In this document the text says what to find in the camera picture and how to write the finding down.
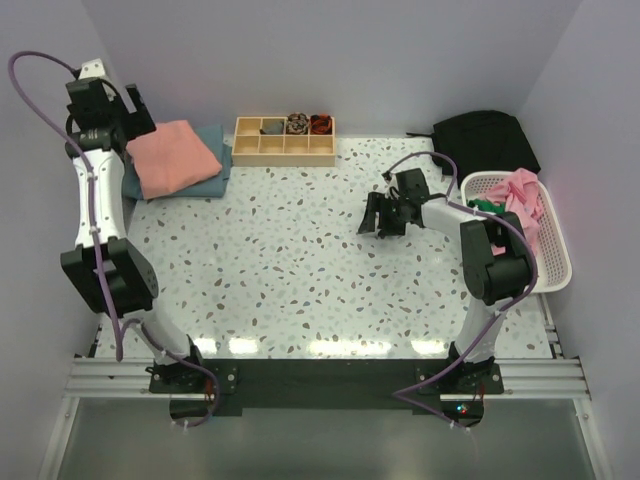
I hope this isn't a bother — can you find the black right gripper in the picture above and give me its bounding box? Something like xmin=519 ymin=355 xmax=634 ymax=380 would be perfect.
xmin=358 ymin=192 xmax=408 ymax=237

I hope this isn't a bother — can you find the salmon pink t shirt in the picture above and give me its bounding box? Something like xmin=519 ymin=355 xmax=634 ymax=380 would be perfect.
xmin=124 ymin=119 xmax=224 ymax=200

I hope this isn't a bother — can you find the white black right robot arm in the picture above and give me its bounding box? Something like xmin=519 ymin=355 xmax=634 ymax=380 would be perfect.
xmin=358 ymin=168 xmax=538 ymax=394

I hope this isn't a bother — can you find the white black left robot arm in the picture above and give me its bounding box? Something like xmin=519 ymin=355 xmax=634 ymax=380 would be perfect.
xmin=60 ymin=77 xmax=207 ymax=392

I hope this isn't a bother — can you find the folded teal t shirt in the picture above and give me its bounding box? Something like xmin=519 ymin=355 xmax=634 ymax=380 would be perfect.
xmin=119 ymin=124 xmax=233 ymax=202

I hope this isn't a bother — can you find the orange black rolled sock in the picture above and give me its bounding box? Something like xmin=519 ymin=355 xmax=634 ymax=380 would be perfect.
xmin=309 ymin=114 xmax=333 ymax=135

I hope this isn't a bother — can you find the green t shirt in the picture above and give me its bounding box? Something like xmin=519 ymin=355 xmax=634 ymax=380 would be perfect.
xmin=467 ymin=199 xmax=506 ymax=215

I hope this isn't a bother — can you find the wooden compartment tray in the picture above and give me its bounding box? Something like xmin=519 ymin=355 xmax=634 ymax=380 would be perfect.
xmin=232 ymin=114 xmax=336 ymax=167

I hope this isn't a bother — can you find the black folded garment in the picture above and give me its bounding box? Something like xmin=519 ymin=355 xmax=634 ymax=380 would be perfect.
xmin=407 ymin=110 xmax=541 ymax=183

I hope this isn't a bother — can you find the brown patterned rolled sock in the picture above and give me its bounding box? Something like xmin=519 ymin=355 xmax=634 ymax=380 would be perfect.
xmin=285 ymin=112 xmax=309 ymax=135

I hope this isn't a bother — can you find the grey rolled sock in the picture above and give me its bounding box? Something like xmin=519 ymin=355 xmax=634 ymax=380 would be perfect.
xmin=260 ymin=118 xmax=285 ymax=135

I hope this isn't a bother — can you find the light pink t shirt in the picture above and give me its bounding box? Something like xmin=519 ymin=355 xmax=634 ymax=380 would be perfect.
xmin=484 ymin=168 xmax=544 ymax=254

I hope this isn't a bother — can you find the white plastic laundry basket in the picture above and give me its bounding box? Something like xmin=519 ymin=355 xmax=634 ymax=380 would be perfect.
xmin=461 ymin=171 xmax=573 ymax=294

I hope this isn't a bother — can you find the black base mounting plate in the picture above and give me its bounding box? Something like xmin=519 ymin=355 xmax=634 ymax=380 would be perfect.
xmin=146 ymin=359 xmax=505 ymax=426

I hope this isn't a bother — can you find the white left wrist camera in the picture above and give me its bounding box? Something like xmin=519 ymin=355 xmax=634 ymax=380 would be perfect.
xmin=78 ymin=58 xmax=110 ymax=81

